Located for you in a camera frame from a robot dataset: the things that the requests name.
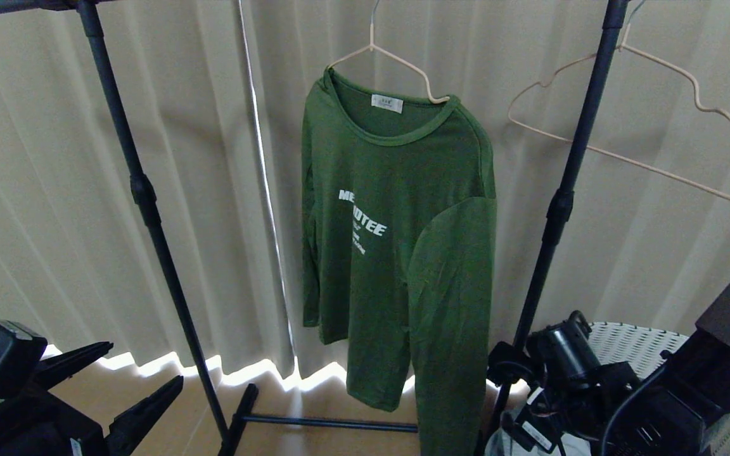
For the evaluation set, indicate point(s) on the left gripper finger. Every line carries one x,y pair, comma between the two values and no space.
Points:
70,366
143,415

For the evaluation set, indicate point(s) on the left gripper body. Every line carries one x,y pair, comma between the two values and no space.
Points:
23,430

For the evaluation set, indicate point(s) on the green long-sleeved shirt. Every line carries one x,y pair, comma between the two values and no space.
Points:
403,190

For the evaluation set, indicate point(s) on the pink clothes hanger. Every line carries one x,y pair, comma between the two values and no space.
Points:
656,171
372,35

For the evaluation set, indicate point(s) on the black clothes rack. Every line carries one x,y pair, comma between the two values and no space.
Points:
144,193

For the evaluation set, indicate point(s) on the white laundry basket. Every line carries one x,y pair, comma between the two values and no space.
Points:
631,345

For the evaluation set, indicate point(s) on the beige curtain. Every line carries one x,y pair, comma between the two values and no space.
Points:
54,158

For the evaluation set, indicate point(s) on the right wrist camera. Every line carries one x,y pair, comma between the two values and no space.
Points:
533,430

